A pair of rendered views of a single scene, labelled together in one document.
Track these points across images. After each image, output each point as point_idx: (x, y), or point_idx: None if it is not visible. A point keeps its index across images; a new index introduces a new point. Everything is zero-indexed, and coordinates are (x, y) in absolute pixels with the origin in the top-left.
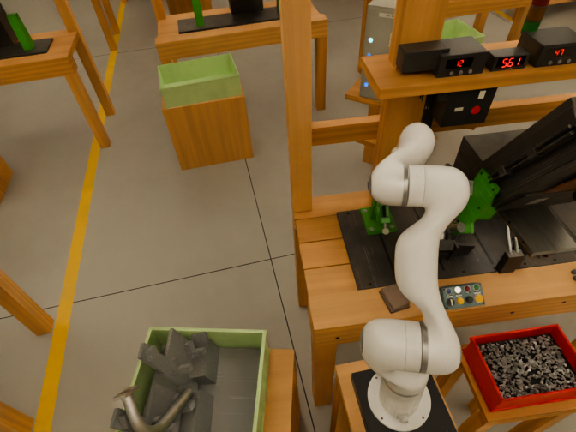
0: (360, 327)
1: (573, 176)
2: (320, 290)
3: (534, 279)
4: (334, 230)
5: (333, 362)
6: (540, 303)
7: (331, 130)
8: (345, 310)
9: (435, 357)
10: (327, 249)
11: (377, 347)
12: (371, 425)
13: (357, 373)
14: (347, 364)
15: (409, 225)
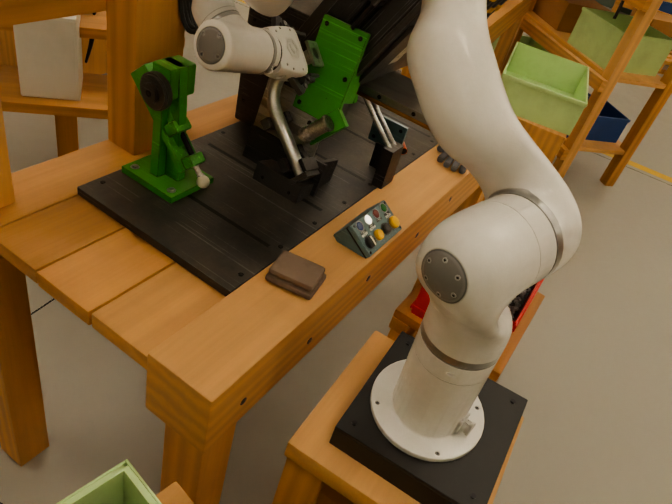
0: (278, 352)
1: None
2: (157, 331)
3: (415, 180)
4: (96, 220)
5: (224, 472)
6: (437, 206)
7: None
8: (239, 335)
9: (567, 225)
10: (110, 256)
11: (500, 255)
12: (432, 478)
13: (343, 419)
14: (305, 425)
15: (222, 168)
